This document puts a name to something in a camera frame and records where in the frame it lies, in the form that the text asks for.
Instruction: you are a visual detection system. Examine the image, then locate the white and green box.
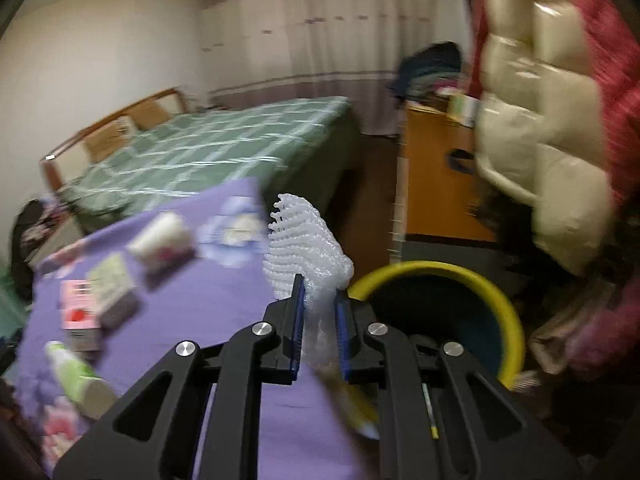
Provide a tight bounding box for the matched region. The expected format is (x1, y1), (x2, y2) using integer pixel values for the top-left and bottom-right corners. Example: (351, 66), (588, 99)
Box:
(86, 252), (142, 331)

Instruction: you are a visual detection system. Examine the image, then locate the yellow-rimmed dark bin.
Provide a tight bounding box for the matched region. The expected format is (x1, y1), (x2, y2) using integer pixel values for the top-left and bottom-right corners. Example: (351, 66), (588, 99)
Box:
(346, 260), (526, 391)

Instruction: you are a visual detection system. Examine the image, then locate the red puffer jacket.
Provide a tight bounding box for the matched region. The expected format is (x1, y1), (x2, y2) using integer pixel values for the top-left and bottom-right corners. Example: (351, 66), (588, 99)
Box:
(475, 0), (640, 201)

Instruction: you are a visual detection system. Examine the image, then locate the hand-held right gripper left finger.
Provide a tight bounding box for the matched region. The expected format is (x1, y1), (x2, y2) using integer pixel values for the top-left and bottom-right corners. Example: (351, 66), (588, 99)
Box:
(52, 274), (307, 480)

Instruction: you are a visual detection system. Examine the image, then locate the white paper cup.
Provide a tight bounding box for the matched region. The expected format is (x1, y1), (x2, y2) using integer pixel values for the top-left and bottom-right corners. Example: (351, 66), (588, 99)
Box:
(127, 211), (193, 266)

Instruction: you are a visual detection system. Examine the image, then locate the cream puffer jacket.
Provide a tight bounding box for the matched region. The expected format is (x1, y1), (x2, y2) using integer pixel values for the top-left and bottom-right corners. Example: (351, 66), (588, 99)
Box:
(472, 0), (621, 276)

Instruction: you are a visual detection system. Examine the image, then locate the pile of folded clothes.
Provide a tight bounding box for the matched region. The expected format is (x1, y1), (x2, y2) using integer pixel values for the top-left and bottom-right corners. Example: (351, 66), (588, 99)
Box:
(390, 41), (463, 101)

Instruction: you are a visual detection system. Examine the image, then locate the beige bag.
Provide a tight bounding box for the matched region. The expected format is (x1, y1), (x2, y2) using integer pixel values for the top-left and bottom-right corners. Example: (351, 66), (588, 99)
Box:
(530, 320), (576, 376)

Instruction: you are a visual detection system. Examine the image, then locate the pink and cream curtain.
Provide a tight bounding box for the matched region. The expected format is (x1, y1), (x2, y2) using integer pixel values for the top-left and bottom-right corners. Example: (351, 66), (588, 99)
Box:
(197, 0), (473, 136)

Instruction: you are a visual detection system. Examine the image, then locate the wooden bed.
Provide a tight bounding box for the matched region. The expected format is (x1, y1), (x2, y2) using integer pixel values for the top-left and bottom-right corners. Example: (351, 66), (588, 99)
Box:
(40, 87), (361, 221)

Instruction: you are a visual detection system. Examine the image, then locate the dark clothes heap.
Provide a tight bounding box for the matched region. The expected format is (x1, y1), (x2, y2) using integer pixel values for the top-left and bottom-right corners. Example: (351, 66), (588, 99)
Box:
(10, 199), (66, 301)

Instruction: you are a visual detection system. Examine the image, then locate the green checked duvet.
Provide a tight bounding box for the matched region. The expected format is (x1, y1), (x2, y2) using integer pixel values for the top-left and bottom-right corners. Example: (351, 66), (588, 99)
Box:
(57, 96), (358, 221)

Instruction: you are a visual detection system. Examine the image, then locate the brown pillow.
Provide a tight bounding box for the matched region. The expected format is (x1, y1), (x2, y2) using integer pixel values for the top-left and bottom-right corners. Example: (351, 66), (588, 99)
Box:
(85, 120), (136, 161)
(132, 100), (173, 128)

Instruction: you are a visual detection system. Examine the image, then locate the purple floral tablecloth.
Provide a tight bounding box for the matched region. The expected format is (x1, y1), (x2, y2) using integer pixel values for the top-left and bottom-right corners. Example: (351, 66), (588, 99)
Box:
(15, 177), (371, 480)

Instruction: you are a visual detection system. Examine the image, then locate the pink floral bag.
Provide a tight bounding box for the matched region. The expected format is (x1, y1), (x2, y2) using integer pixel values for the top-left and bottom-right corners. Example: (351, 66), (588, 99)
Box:
(565, 305), (640, 376)

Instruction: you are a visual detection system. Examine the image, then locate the light green bottle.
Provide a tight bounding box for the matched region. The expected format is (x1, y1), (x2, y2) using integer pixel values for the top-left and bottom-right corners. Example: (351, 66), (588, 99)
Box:
(44, 340), (118, 420)

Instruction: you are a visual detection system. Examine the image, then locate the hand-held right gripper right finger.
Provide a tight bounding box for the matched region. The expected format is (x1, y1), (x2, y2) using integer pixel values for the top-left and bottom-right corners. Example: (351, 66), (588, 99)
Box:
(334, 290), (583, 480)

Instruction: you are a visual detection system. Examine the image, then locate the small black device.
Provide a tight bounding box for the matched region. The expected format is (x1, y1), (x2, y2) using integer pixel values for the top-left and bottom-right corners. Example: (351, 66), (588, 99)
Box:
(447, 147), (476, 173)

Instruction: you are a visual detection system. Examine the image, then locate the pale green card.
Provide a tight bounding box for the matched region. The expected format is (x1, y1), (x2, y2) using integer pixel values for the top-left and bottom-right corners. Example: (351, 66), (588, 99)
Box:
(447, 92), (481, 126)

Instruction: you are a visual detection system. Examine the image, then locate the long wooden cabinet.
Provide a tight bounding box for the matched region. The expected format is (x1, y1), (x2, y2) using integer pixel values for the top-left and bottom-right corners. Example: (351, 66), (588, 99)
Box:
(395, 100), (501, 261)

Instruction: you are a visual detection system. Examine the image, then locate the pink cardboard box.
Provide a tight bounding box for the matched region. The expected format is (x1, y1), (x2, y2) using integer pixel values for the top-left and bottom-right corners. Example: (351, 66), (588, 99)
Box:
(59, 279), (103, 351)

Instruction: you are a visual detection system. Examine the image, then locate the white foam net sleeve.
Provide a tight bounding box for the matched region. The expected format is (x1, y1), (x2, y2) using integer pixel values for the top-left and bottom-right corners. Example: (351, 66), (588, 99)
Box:
(262, 192), (355, 361)

